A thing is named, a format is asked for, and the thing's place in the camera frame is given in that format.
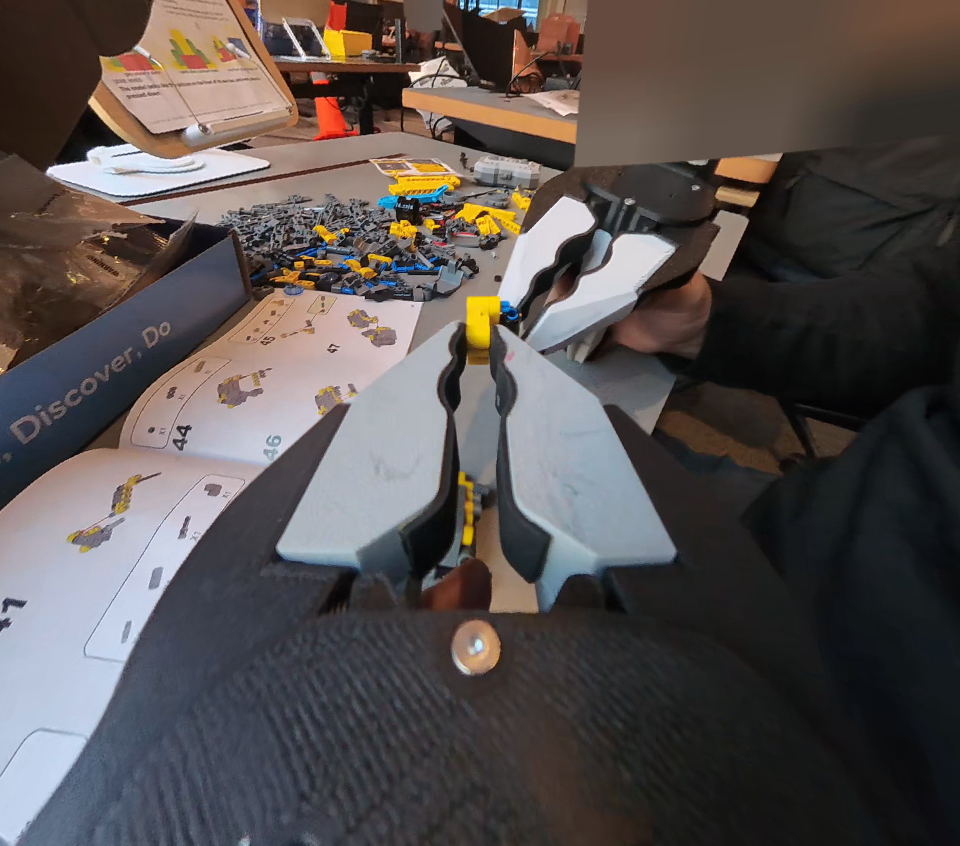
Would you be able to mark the blue brick pin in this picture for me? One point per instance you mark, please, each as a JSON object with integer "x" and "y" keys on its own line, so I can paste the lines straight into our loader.
{"x": 508, "y": 312}

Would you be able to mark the open instruction booklet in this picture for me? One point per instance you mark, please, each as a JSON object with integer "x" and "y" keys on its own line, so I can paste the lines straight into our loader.
{"x": 225, "y": 411}

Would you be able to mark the yellow three-hole connector brick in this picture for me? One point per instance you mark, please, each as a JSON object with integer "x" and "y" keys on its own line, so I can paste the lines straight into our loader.
{"x": 480, "y": 328}

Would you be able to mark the grey brick motor block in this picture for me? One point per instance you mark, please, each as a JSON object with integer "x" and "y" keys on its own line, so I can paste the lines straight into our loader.
{"x": 506, "y": 170}

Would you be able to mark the person's right hand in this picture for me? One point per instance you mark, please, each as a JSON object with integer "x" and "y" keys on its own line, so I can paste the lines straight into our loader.
{"x": 667, "y": 328}

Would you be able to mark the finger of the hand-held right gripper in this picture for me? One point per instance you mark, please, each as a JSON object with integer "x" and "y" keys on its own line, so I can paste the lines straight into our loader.
{"x": 540, "y": 238}
{"x": 600, "y": 298}

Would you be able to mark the grey desk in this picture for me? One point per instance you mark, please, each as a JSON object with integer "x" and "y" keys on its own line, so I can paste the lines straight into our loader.
{"x": 446, "y": 306}

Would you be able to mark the yellow grey brick assembly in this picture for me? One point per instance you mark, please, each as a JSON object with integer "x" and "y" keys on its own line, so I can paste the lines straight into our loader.
{"x": 469, "y": 508}

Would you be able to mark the person's right forearm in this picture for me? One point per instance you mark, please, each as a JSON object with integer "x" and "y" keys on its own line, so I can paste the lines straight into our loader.
{"x": 810, "y": 306}

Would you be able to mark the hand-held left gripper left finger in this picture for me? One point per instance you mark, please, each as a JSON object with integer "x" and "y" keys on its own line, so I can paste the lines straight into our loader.
{"x": 375, "y": 471}

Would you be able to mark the orange traffic cone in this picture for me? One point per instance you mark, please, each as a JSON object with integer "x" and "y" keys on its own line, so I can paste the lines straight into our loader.
{"x": 334, "y": 122}

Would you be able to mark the pile of loose brick pieces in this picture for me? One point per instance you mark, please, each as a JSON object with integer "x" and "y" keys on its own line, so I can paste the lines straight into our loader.
{"x": 337, "y": 238}

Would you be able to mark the wooden book stand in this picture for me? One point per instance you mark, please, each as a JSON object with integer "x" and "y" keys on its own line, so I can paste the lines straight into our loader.
{"x": 187, "y": 169}

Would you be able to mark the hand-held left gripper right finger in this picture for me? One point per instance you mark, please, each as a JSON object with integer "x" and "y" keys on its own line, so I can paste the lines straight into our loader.
{"x": 577, "y": 478}

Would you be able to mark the clear acrylic stand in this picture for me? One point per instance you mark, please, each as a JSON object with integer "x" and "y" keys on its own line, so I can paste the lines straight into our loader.
{"x": 304, "y": 35}

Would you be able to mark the yellow sticker sheet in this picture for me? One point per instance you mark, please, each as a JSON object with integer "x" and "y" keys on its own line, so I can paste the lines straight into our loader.
{"x": 412, "y": 167}

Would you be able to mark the wooden work table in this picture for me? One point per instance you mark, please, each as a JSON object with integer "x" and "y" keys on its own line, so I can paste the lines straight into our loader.
{"x": 480, "y": 107}
{"x": 337, "y": 65}

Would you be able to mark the blue cardboard box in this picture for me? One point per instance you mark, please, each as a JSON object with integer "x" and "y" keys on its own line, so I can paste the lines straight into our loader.
{"x": 90, "y": 396}

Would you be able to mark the yellow box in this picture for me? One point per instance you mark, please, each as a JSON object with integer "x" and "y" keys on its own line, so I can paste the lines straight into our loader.
{"x": 349, "y": 43}

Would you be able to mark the crumpled clear plastic bag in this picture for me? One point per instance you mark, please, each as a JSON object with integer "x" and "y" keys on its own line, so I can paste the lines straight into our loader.
{"x": 60, "y": 276}

